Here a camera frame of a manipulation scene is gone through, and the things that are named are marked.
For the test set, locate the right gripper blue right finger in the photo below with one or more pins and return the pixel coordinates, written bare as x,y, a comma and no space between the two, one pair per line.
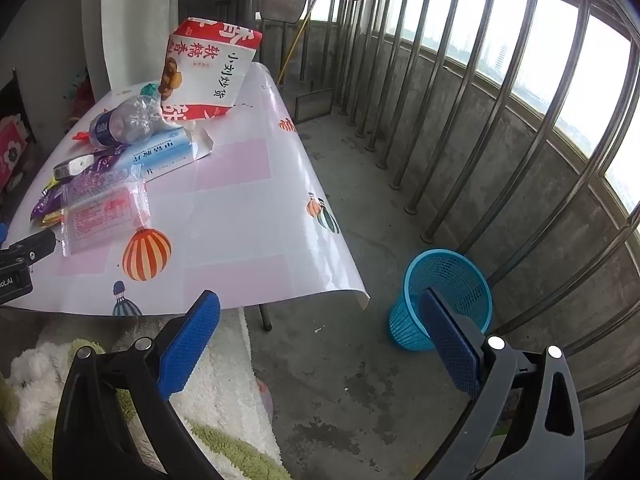
459,356

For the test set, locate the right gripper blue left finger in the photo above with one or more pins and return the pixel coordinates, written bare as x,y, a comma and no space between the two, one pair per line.
182,341

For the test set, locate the clear red printed wrapper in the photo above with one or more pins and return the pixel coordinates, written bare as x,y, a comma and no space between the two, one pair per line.
103,206

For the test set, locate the blue plastic waste basket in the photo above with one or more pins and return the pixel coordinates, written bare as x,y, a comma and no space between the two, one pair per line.
455,280

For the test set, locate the yellow orange snack wrapper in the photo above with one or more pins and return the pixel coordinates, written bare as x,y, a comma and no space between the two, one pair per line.
52,219

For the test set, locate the purple snack bag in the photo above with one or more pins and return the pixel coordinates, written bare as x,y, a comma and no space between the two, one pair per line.
51,198

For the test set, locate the pink floral bedding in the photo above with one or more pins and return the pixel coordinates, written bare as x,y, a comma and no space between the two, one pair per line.
13,143

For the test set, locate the pink patterned tablecloth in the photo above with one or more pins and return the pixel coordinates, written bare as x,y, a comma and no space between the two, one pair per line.
249,221

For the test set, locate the red plastic scrap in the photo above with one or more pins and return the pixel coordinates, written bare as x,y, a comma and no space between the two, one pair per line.
82,136

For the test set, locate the blue white medicine box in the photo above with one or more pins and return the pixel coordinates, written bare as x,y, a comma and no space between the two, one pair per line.
166,151

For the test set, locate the crushed Pepsi plastic bottle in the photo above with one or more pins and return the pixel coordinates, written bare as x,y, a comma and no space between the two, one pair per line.
133,121

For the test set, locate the green crumpled plastic bag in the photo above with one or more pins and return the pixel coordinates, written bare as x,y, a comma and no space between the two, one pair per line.
150,90

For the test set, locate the metal balcony railing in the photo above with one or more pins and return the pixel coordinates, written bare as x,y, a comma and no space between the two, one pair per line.
505,130

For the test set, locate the metal dustpan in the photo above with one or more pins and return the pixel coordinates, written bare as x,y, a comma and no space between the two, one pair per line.
313,105

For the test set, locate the red white snack bag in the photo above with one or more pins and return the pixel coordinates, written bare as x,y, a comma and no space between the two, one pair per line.
205,65

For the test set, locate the yellow broom handle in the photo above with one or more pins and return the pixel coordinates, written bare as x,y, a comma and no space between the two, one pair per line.
291,50

